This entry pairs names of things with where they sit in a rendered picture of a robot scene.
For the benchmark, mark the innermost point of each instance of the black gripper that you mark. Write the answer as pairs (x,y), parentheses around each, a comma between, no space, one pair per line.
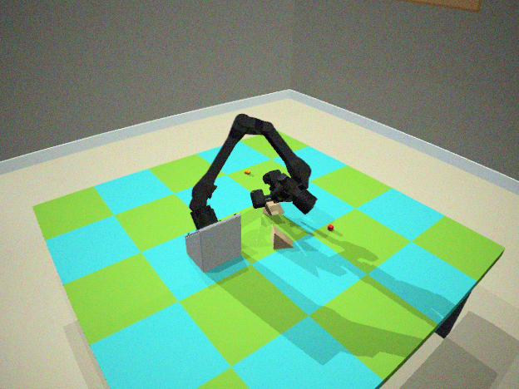
(259,199)

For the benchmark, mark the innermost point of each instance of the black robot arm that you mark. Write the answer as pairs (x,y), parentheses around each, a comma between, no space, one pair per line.
(203,215)

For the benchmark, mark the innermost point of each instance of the tan triangular block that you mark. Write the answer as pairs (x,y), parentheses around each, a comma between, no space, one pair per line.
(280,240)
(273,209)

